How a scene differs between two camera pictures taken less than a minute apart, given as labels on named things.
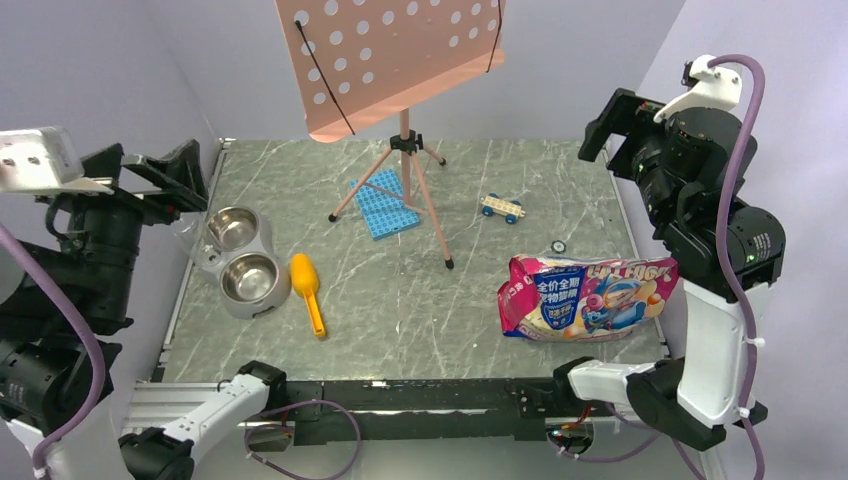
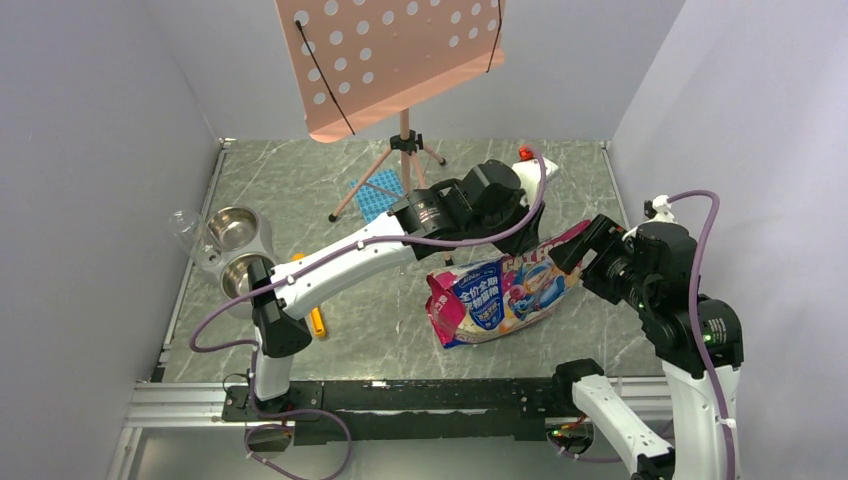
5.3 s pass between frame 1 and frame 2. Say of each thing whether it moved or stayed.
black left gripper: moved
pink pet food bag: moved
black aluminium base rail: stayed
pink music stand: stayed
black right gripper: moved
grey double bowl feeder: stayed
